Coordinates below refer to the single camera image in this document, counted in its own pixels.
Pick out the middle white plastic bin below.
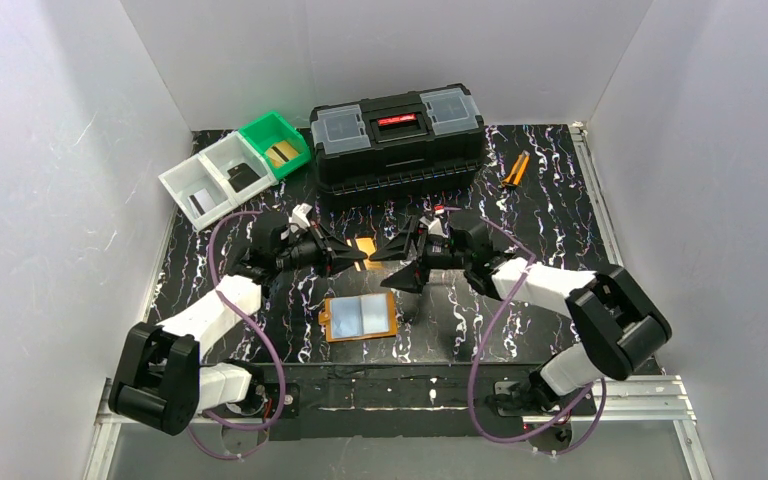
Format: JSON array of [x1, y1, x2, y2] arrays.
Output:
[[199, 131, 278, 206]]

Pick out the orange utility knife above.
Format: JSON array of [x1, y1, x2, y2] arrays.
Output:
[[500, 151, 531, 189]]

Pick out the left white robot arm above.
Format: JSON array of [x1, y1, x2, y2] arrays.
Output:
[[108, 203, 367, 435]]

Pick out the silver white credit card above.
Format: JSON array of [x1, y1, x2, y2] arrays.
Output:
[[188, 188, 216, 217]]

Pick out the green plastic bin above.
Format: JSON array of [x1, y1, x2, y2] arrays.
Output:
[[238, 111, 311, 181]]

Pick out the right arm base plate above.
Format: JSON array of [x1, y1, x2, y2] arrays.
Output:
[[483, 379, 597, 417]]

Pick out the left white plastic bin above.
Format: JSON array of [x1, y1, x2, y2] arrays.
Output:
[[158, 154, 233, 231]]

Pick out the white plastic bin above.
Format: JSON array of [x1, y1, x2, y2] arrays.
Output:
[[199, 131, 278, 206], [158, 154, 233, 231]]

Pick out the aluminium frame rail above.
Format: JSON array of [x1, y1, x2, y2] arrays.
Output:
[[83, 125, 715, 480]]

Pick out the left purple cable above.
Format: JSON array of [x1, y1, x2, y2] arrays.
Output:
[[185, 210, 288, 462]]

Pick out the black toolbox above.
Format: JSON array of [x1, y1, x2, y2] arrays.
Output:
[[310, 83, 485, 206]]

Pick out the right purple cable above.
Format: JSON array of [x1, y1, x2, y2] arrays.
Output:
[[433, 205, 608, 457]]

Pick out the orange card holder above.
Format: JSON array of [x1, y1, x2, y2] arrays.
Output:
[[318, 292, 399, 343]]

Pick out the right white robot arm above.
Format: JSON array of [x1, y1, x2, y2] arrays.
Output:
[[371, 210, 672, 404]]

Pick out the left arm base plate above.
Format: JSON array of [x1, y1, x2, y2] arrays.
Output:
[[211, 383, 301, 420]]

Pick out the purple cable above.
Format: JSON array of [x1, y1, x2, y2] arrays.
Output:
[[433, 205, 608, 457], [185, 210, 288, 462]]

